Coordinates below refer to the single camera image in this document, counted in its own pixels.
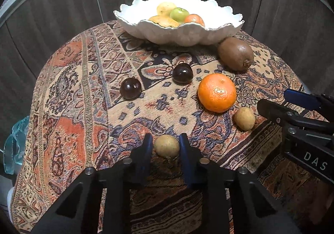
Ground small beige longan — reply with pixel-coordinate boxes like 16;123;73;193
154;134;181;159
233;107;256;131

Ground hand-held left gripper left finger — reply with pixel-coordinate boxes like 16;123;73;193
31;133;153;234

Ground green apple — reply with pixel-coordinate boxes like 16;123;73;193
170;8;190;22

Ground yellow lemon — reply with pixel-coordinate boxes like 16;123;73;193
157;2;178;16

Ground dark wood base cabinets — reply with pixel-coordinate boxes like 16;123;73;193
0;0;334;146

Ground brown kiwi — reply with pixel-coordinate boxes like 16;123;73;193
218;37;254;72

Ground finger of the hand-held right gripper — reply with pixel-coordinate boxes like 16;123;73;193
257;99;334;135
283;89;334;120

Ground trash bin with blue bag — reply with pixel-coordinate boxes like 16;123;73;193
3;116;30;174

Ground white scalloped bowl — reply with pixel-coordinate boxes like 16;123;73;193
113;0;245;47

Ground dark plum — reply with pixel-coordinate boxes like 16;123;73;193
172;63;194;85
120;78;143;100

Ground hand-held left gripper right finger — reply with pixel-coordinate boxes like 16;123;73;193
179;133;300;234

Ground yellow mango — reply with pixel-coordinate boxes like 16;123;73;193
148;15;180;28

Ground orange tangerine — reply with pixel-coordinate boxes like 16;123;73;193
197;73;237;113
184;14;205;28

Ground patterned paisley tablecloth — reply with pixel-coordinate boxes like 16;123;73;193
10;20;334;234

